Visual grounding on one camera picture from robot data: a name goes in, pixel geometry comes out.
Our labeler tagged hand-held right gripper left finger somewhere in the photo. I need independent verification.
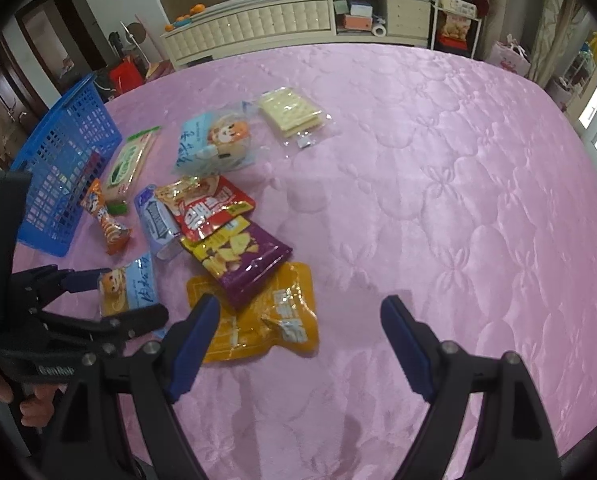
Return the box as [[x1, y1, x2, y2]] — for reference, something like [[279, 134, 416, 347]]
[[41, 294, 222, 480]]

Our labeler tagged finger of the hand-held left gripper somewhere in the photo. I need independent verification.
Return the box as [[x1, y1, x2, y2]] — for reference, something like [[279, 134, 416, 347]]
[[12, 265, 112, 307], [32, 304, 170, 357]]

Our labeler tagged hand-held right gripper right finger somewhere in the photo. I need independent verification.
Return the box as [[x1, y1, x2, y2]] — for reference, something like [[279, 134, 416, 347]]
[[380, 295, 563, 480]]

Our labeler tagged small light blue cartoon packet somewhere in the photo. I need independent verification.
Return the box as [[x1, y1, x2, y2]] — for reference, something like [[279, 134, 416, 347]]
[[97, 254, 162, 318]]

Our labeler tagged blue plastic basket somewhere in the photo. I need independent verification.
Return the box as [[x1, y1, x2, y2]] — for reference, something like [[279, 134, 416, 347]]
[[9, 72, 122, 258]]

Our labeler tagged yellow snack packet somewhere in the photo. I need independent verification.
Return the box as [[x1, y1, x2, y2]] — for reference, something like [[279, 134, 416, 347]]
[[186, 261, 321, 365]]

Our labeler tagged red snack packet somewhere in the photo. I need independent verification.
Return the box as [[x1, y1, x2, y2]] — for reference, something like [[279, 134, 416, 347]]
[[153, 175, 256, 243]]

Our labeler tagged person's left hand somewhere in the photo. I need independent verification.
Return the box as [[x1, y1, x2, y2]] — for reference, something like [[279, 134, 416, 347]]
[[0, 366, 68, 428]]

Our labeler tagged orange candy-shaped snack packet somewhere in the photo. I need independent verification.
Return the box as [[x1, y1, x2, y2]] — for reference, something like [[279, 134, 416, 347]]
[[80, 179, 133, 256]]

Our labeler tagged lavender snack packet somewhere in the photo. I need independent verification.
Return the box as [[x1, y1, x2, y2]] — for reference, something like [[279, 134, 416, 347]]
[[133, 185, 184, 262]]

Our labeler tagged purple chips packet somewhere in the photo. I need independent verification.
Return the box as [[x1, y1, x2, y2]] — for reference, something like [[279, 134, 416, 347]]
[[181, 215, 294, 311]]

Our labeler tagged green label cracker packet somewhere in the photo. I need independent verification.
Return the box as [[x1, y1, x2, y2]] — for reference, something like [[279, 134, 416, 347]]
[[101, 126, 162, 216]]

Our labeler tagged pink quilted bedspread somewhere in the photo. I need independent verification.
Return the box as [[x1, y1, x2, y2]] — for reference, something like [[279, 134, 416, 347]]
[[8, 42, 597, 480]]

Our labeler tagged brown wooden door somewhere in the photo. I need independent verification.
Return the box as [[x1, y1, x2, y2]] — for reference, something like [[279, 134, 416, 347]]
[[0, 35, 49, 126]]

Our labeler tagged large light blue cartoon packet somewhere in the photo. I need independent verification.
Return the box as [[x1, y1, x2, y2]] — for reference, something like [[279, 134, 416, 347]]
[[171, 101, 259, 178]]

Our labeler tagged red bag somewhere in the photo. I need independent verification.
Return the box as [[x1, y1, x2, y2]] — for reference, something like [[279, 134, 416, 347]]
[[109, 57, 144, 93]]

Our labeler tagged clear packet of pale crackers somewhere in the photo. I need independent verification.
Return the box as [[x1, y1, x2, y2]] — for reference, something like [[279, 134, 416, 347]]
[[256, 86, 335, 151]]

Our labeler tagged pink bag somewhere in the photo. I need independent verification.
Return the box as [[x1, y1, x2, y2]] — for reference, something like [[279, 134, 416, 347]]
[[489, 35, 532, 78]]

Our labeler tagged cream tufted TV cabinet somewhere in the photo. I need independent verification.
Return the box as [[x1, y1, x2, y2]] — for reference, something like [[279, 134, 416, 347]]
[[159, 0, 434, 71]]

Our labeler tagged white metal shelf rack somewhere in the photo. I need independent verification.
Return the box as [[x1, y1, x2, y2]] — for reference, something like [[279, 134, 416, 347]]
[[429, 0, 494, 58]]

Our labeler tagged patterned beige curtain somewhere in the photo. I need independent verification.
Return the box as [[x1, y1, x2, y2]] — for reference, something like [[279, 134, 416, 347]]
[[531, 0, 584, 91]]

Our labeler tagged dark wooden door frame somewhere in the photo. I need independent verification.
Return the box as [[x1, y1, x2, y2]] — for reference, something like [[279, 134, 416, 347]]
[[16, 0, 106, 96]]

